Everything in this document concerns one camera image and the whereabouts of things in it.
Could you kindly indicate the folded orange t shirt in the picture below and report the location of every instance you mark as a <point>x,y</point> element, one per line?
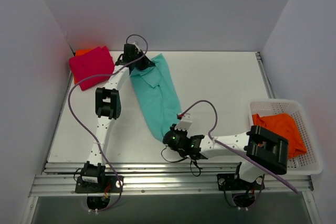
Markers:
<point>82,64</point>

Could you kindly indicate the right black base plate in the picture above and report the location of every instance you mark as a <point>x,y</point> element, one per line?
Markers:
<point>230,182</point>

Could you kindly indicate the folded magenta t shirt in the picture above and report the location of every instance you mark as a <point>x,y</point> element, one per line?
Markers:
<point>103,61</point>

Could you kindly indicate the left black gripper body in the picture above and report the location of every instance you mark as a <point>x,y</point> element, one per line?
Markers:
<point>143,63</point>

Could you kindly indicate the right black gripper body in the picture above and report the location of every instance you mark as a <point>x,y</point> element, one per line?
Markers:
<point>170,135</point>

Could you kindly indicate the orange t shirt in basket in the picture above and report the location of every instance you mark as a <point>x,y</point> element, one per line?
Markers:
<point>283,125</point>

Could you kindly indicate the aluminium rail frame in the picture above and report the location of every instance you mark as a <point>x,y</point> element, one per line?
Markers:
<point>139,179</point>

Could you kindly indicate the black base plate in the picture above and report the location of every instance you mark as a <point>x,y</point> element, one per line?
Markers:
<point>230,182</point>
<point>109,185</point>

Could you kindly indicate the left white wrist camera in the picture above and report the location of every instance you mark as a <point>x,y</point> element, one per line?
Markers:
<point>136,44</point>

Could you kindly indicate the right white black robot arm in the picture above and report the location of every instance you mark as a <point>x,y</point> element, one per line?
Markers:
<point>262,151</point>

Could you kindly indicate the white plastic basket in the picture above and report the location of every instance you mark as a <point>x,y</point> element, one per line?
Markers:
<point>309,163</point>

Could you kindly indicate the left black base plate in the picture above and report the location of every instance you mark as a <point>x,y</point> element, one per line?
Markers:
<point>109,185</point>

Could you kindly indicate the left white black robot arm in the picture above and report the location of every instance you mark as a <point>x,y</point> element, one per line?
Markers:
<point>108,109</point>

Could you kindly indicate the teal t shirt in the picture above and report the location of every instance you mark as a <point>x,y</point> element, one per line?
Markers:
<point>157,97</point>

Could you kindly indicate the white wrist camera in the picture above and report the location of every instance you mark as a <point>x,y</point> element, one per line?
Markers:
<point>184,123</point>
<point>136,44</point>

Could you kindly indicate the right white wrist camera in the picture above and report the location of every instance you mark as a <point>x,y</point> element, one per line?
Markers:
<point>184,123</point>

